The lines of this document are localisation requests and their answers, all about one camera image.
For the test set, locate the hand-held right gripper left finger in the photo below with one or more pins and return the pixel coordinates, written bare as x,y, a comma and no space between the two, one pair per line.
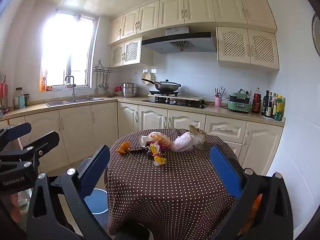
93,172

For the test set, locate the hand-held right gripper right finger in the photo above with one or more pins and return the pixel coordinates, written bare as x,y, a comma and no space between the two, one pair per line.
225,172

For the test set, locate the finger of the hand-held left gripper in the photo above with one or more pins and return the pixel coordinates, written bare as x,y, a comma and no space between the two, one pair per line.
17,132
47,140

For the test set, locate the blue plastic waste bin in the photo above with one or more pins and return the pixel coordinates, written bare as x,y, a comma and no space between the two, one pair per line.
97,201

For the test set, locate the wilted orange flower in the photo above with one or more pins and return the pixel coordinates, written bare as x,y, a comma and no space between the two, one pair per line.
124,148

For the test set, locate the brown clear wrapper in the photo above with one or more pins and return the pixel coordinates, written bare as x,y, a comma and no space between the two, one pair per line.
198,136

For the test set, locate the dark purple wrapper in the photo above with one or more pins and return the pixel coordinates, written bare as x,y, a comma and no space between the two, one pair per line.
140,151

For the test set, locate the white plastic bag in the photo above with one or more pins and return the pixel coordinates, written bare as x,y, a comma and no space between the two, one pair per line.
183,142

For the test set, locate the white cup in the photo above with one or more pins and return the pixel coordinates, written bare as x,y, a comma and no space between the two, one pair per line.
144,140

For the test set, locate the yellow red snack wrapper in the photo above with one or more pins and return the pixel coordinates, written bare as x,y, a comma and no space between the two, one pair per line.
157,156

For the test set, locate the clear orange bread bag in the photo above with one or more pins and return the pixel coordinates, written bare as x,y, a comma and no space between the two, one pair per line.
161,138

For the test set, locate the person's left hand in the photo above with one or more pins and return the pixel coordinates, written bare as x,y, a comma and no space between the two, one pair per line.
15,206

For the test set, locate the metal shelf with green panels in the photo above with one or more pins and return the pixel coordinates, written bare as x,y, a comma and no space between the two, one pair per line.
25,202

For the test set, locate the cream base cabinets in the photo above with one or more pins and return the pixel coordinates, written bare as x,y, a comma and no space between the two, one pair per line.
75,130

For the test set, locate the stainless steel sink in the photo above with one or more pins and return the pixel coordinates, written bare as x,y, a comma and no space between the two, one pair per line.
75,101

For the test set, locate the orange snack packet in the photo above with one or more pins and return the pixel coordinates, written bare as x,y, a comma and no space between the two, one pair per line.
255,210

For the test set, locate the small orange cup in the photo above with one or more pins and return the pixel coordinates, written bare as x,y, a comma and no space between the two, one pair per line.
49,88

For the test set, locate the orange dish soap bottle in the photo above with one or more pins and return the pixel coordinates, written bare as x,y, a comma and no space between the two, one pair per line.
43,85

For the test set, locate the metal sink faucet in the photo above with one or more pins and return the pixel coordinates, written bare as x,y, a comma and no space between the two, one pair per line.
73,91

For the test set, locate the brown polka dot tablecloth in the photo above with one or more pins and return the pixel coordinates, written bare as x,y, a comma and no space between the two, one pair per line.
170,187

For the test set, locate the white rag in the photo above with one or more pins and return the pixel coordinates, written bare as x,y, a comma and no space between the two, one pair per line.
68,85

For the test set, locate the green electric cooker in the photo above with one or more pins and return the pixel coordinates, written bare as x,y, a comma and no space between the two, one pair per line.
238,103

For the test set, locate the hanging metal spatula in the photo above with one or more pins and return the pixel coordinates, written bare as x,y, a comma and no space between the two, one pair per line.
96,89

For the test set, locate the pink utensil holder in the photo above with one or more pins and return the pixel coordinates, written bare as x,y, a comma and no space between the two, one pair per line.
218,101

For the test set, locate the person's dark pants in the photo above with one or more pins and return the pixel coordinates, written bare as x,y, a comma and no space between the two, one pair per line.
135,232

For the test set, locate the hanging metal ladle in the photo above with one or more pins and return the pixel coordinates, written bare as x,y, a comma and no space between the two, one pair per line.
100,85

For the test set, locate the row of condiment bottles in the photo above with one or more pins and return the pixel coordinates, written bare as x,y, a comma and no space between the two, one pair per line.
267,107

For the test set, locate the hanging slotted spoon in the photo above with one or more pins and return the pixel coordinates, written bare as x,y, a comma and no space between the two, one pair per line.
106,88

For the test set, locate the black glass gas hob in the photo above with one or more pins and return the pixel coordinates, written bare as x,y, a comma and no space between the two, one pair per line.
175,103

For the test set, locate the red container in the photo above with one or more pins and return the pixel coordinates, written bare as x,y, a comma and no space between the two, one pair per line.
118,89

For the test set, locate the stainless steamer pot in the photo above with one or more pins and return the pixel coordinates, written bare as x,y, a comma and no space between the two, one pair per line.
129,90

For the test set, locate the kitchen window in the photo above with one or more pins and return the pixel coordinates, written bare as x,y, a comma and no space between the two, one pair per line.
67,50

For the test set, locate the black burner stand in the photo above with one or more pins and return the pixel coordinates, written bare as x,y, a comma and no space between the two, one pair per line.
163,93

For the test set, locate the wok with lid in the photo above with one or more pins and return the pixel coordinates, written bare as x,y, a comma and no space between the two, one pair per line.
167,86

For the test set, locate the cream dotted colander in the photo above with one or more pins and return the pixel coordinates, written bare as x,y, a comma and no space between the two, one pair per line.
146,76

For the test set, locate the range hood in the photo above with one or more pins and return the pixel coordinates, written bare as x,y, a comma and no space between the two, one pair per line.
180,41

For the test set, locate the round metal steamer tray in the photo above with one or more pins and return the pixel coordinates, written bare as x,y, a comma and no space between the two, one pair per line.
317,35

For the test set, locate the wall socket with plugs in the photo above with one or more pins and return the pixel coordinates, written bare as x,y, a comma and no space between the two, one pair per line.
243,91

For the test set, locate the wall utensil rack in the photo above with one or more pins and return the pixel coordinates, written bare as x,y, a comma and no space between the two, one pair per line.
103,69

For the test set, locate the white wall socket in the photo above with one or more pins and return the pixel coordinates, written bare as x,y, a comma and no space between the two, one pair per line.
150,70

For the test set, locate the lattice door wall cabinet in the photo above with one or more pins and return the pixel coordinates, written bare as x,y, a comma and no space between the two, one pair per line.
127,52
247,46

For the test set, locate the cream upper wall cabinets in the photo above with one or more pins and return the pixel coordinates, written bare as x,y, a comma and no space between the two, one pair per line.
197,7

